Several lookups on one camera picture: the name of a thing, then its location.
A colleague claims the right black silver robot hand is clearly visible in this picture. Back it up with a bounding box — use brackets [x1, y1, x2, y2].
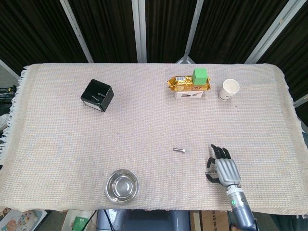
[205, 143, 242, 188]

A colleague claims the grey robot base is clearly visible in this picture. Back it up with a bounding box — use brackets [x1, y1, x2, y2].
[96, 209, 191, 231]

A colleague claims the brown cardboard box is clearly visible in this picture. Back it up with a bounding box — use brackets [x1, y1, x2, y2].
[190, 210, 233, 231]

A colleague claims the white paper cup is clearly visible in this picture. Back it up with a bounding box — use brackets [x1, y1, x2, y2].
[218, 78, 240, 101]

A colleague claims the white stapler box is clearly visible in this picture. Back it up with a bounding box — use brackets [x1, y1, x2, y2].
[175, 90, 203, 100]

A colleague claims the beige woven tablecloth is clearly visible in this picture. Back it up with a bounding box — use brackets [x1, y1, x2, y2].
[0, 63, 303, 216]

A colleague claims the green foam cube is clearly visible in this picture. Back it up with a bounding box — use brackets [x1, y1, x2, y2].
[192, 68, 208, 85]

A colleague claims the gold foil snack package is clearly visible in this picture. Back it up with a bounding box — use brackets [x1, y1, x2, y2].
[167, 76, 212, 92]

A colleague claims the stainless steel bowl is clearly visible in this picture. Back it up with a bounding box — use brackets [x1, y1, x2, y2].
[106, 169, 140, 205]

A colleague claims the black open cardboard box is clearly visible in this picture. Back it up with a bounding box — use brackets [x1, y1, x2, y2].
[80, 78, 115, 113]

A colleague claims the black curtain panel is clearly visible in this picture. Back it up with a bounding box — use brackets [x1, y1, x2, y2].
[144, 0, 198, 64]
[191, 0, 289, 64]
[0, 0, 87, 73]
[68, 0, 138, 64]
[257, 0, 308, 102]

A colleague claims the green packet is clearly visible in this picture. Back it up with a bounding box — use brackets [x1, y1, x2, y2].
[73, 216, 89, 230]

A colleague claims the colourful picture book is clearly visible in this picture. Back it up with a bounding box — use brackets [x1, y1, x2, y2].
[0, 207, 48, 231]

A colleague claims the white frame post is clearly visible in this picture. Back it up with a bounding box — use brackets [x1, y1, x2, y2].
[0, 59, 20, 80]
[131, 0, 147, 64]
[177, 0, 205, 64]
[293, 94, 308, 108]
[244, 0, 297, 64]
[59, 0, 94, 64]

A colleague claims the black base cable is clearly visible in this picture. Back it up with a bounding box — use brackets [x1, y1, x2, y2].
[103, 209, 114, 231]

